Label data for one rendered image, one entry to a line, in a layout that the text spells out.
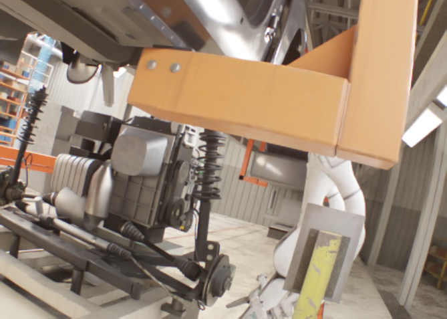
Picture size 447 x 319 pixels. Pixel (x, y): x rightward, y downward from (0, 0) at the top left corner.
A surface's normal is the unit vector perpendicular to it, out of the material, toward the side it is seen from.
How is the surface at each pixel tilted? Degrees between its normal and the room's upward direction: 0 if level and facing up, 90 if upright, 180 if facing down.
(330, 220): 90
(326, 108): 90
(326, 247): 90
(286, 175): 90
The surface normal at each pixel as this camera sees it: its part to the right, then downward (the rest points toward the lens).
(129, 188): -0.26, -0.13
